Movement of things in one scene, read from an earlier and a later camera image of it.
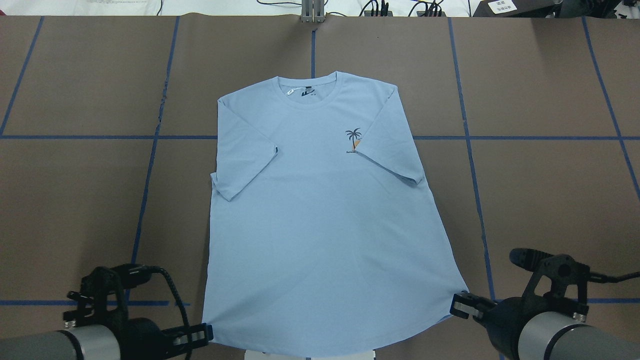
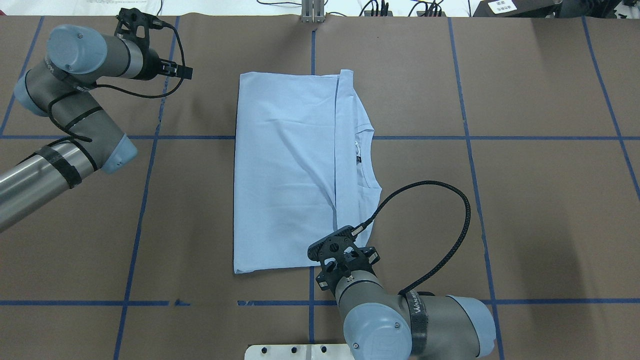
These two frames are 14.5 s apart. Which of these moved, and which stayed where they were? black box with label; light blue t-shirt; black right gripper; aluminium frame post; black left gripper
Moved: light blue t-shirt; black left gripper; black right gripper
Stayed: aluminium frame post; black box with label
